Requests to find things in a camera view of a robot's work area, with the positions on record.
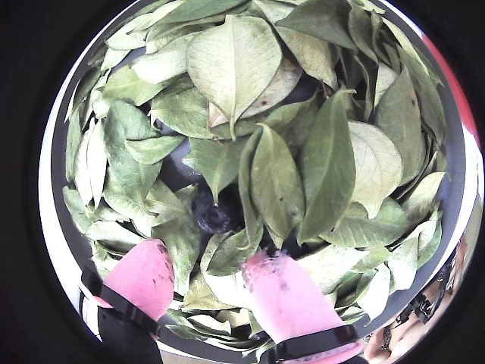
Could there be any pink covered gripper finger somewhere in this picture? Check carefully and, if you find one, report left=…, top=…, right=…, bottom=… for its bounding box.
left=81, top=238, right=176, bottom=364
left=241, top=250, right=371, bottom=364

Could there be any dark blueberry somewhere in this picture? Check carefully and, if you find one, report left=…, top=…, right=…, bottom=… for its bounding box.
left=191, top=185, right=243, bottom=234

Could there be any dark grey round bowl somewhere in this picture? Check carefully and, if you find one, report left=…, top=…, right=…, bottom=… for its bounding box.
left=51, top=0, right=467, bottom=357

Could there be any green leaves pile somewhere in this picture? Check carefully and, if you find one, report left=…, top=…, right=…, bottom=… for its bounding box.
left=62, top=0, right=450, bottom=356

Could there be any red collapsible silicone cup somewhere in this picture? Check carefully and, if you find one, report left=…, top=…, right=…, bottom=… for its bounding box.
left=422, top=33, right=480, bottom=141

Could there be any seated person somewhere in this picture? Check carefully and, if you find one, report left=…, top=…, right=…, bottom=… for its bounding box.
left=363, top=242, right=477, bottom=363

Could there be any black handheld device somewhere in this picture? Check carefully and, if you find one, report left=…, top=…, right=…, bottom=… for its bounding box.
left=397, top=265, right=455, bottom=328

